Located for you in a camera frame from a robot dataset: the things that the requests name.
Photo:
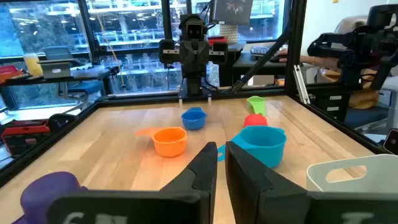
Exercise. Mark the black computer monitor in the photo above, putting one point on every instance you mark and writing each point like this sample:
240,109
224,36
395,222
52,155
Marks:
231,11

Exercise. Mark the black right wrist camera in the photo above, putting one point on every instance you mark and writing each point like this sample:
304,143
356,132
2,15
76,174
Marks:
194,31

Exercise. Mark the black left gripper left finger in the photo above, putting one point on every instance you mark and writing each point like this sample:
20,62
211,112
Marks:
202,174

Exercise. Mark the black drawer cabinet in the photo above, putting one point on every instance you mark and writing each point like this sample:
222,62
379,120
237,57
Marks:
331,104

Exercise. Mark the person's forearm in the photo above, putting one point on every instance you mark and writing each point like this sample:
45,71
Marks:
311,60

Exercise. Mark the yellow container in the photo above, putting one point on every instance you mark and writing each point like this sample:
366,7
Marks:
32,65

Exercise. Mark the black table frame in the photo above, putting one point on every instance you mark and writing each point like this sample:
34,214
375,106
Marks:
140,99

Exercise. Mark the person's hand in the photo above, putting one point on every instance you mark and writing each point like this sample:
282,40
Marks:
281,55

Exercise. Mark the purple measuring cup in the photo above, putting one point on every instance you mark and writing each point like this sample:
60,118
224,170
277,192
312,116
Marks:
46,189

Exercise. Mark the grey laptop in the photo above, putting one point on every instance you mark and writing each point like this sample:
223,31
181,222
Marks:
56,70

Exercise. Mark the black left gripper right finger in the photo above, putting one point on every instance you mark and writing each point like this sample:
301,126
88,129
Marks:
245,180

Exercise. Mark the black keyboard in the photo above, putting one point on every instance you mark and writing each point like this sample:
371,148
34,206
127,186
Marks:
259,52

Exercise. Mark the red bin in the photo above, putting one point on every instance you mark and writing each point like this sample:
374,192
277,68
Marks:
9,73

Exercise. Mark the black side desk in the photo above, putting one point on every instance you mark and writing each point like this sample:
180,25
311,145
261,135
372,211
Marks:
90,74

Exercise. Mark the white woven cylinder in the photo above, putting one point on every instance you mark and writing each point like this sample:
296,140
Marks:
229,33

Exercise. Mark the grey plastic basket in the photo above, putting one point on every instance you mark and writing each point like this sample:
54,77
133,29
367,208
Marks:
382,177

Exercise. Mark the red and black toolbox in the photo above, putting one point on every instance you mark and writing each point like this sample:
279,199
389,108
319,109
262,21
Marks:
25,137

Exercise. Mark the blue measuring cup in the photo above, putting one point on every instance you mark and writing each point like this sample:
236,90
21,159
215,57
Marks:
193,121

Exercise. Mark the orange measuring cup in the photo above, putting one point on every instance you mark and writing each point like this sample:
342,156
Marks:
169,144

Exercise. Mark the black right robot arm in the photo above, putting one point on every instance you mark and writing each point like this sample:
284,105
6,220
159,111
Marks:
194,84

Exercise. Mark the red measuring cup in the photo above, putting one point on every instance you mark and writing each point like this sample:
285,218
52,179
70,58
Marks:
255,120

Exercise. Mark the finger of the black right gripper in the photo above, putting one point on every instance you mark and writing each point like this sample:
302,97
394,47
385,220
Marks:
201,57
187,57

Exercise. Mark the black smartphone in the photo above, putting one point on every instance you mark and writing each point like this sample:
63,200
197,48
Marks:
392,141

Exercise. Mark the silver aluminium bar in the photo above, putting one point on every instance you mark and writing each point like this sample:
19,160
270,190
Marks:
301,84

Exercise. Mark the green measuring cup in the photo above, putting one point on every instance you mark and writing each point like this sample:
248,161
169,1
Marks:
258,105

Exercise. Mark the large teal measuring cup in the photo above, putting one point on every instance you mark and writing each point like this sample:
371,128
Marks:
264,149

